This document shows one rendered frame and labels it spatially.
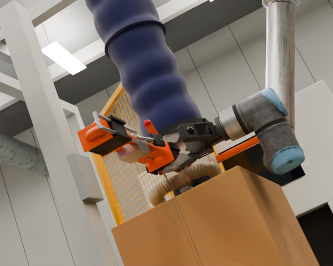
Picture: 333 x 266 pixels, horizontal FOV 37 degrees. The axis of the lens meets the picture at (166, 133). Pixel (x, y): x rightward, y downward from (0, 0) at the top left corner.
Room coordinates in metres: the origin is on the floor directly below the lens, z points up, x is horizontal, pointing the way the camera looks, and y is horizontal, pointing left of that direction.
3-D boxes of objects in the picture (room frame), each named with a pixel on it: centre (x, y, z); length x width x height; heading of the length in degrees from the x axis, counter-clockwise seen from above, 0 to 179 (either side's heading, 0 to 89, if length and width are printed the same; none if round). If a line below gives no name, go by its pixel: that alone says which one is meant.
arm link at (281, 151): (1.31, -0.26, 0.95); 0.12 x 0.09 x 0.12; 176
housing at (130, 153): (1.17, 0.09, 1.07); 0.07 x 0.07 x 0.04; 75
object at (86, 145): (1.04, 0.13, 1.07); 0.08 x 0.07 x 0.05; 165
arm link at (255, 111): (1.29, -0.26, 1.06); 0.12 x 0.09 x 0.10; 75
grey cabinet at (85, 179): (2.93, 0.57, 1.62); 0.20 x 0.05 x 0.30; 165
